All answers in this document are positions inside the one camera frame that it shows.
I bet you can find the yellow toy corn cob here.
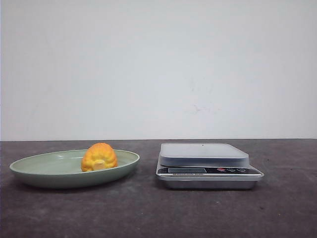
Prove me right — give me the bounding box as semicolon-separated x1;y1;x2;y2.
81;143;118;172

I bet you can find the green oval plate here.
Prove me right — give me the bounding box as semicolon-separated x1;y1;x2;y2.
9;149;140;189

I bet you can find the silver digital kitchen scale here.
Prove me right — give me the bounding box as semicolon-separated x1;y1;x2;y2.
156;143;264;189

